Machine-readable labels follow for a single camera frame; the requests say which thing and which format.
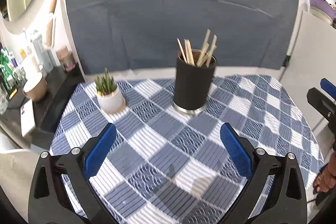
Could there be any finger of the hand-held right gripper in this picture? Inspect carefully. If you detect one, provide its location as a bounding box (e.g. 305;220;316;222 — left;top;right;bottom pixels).
307;88;336;119
320;78;336;98

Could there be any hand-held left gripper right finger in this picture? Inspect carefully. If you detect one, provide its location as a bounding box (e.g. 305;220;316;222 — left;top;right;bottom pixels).
220;123;307;224

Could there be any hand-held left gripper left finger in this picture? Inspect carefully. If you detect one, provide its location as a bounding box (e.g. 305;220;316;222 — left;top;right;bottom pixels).
29;123;117;224

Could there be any black cylindrical utensil holder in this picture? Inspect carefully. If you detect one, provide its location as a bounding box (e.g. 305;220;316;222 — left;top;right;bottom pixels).
173;49;218;115

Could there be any bunch of wooden chopsticks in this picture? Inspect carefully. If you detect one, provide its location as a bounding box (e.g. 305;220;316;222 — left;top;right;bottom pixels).
176;29;218;67

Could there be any white panel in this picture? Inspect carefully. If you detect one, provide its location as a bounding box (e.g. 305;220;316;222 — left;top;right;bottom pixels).
278;10;336;135

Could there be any small succulent in white pot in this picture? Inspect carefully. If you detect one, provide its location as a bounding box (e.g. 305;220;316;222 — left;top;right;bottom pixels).
94;68;126;113

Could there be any white bowl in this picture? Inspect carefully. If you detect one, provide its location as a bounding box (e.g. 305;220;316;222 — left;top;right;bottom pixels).
310;7;335;25

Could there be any blue white patterned tablecloth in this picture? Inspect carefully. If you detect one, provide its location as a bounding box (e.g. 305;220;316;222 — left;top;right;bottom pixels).
49;74;324;224

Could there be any black side table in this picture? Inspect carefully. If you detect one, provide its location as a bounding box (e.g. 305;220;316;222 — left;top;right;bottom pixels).
0;64;87;135

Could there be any white phone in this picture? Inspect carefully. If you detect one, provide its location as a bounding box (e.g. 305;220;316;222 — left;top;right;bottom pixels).
20;102;36;138

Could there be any purple bowl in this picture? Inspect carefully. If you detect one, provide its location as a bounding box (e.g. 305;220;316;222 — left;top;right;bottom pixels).
308;0;336;17

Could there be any beige cup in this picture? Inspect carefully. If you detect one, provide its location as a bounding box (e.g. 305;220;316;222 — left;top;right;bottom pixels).
23;72;48;102

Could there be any pink brown jar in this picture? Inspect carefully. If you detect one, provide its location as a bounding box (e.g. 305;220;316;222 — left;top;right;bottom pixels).
56;46;76;72

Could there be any white cup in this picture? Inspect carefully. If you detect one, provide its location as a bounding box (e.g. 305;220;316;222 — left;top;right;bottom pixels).
22;53;42;80

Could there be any pale blue white bottle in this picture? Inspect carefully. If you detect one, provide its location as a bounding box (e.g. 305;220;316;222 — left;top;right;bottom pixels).
28;30;57;73

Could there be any green bottle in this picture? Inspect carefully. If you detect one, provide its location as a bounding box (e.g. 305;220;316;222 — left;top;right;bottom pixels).
0;48;15;90

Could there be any grey cloth cover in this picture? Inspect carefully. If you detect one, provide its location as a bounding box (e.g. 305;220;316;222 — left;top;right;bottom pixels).
64;0;300;76

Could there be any hanging wooden handled brush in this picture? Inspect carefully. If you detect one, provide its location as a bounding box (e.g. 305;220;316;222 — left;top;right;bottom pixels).
43;0;59;50

